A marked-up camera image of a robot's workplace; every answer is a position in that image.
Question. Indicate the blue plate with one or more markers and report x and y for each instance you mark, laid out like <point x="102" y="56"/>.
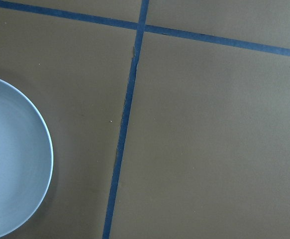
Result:
<point x="26" y="158"/>

